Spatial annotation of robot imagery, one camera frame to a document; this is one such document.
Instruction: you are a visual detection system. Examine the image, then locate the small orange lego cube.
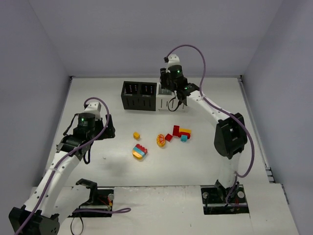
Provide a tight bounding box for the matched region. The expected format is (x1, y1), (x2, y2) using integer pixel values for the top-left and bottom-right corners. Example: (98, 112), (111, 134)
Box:
(133, 132), (140, 140)

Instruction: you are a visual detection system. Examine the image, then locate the red blue orange lego stack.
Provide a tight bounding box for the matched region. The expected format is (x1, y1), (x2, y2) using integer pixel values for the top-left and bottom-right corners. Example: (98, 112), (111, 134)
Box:
(132, 144), (148, 161)

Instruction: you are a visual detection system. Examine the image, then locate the orange flower lego piece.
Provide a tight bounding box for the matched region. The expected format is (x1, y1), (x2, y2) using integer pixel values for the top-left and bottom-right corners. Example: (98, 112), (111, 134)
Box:
(156, 134), (166, 147)

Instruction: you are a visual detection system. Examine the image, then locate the yellow red arch lego stack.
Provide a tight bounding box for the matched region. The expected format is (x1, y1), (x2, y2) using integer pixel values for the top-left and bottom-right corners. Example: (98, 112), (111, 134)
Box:
(178, 128), (192, 139)

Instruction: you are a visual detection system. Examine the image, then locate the small red lego brick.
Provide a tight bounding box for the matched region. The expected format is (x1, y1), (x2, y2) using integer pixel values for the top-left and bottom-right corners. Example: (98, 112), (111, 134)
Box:
(165, 134), (173, 142)

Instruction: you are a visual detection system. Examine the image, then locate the large red lego brick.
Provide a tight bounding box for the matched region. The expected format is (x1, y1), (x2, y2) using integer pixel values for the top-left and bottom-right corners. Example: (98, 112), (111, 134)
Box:
(173, 125), (180, 137)

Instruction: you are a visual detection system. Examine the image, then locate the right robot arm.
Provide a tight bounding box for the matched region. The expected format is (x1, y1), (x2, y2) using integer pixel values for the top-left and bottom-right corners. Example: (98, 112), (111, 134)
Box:
(160, 65), (247, 197)

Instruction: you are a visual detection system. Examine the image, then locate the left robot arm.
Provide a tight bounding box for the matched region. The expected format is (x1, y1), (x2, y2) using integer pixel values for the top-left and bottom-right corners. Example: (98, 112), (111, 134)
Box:
(9, 112), (115, 235)

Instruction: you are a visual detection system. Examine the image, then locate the white double bin container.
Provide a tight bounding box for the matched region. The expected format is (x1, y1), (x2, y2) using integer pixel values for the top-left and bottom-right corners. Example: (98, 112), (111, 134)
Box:
(156, 83), (179, 111)

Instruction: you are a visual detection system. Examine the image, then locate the black double bin container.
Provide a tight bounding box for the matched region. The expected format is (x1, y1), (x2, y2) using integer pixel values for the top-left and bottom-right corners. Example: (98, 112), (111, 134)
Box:
(121, 81), (157, 111)

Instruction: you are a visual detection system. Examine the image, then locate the cyan small lego brick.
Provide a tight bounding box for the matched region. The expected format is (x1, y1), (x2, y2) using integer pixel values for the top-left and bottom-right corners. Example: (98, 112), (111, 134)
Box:
(180, 135), (188, 142)

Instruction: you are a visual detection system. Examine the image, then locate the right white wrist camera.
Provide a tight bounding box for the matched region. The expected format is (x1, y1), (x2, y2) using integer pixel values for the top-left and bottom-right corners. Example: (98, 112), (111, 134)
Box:
(164, 54), (180, 68)

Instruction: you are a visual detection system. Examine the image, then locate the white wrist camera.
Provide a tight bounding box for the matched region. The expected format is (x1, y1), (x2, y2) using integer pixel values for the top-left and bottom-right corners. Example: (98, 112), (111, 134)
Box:
(84, 101), (101, 121)
(164, 54), (180, 68)

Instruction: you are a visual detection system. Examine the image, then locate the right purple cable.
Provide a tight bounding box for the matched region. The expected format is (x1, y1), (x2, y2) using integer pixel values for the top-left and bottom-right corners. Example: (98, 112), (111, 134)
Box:
(167, 45), (255, 211)

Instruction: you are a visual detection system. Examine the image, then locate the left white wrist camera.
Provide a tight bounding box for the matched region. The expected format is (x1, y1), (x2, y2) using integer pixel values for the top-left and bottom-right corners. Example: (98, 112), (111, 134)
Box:
(84, 101), (101, 121)

